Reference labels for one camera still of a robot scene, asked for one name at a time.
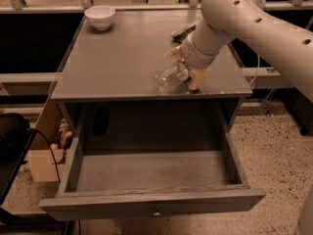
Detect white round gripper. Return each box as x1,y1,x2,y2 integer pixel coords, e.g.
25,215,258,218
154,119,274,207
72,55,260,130
164,32,218,91

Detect clear plastic water bottle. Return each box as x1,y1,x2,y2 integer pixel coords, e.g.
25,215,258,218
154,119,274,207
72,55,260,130
154,61,190,94

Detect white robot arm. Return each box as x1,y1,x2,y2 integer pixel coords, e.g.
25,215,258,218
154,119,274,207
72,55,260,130
173,0,313,235

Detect grey open top drawer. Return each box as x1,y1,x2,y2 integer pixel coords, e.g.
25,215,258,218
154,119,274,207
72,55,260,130
40,128,265,220

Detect green snack bag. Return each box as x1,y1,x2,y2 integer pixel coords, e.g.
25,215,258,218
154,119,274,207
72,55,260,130
171,24,196,43

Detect grey wooden cabinet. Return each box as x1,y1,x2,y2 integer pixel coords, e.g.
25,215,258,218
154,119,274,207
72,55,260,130
52,10,251,152

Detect white ceramic bowl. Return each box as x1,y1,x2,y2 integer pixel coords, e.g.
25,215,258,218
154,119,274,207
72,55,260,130
84,5,115,30

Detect toys in cardboard box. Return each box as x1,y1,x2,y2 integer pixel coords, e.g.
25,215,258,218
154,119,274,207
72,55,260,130
50,118,73,150

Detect cardboard box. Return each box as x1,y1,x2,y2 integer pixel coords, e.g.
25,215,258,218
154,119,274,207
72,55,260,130
26,100,65,182

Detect black chair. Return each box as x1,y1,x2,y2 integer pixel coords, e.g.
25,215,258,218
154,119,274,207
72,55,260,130
0,113,35,204

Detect white cable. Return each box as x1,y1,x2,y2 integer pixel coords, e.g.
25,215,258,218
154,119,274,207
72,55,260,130
248,53,261,86

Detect metal frame rail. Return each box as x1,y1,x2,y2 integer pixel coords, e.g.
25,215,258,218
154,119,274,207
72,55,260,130
242,68,292,89

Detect black cable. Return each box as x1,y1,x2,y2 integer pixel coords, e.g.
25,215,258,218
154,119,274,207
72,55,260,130
28,127,63,184

